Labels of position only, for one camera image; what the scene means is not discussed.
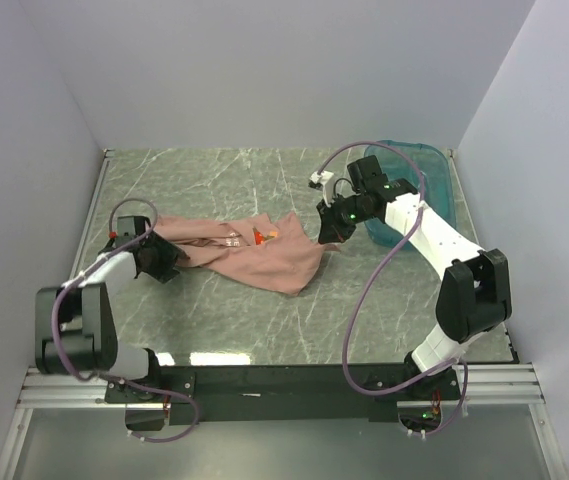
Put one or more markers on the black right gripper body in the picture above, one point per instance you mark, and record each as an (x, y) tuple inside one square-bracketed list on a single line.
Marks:
[(345, 214)]

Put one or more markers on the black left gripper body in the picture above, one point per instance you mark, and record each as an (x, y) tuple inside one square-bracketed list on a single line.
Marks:
[(158, 254)]

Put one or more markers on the pink t shirt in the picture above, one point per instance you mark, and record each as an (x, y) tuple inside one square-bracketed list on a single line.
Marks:
[(255, 251)]

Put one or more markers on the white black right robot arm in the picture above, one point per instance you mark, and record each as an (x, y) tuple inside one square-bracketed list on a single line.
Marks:
[(474, 295)]

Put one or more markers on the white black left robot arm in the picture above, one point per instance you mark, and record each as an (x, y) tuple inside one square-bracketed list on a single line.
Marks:
[(75, 331)]

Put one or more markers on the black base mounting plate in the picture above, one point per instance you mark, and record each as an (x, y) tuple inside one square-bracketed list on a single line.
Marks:
[(264, 393)]

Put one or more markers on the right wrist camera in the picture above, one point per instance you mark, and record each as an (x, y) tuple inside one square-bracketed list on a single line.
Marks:
[(324, 181)]

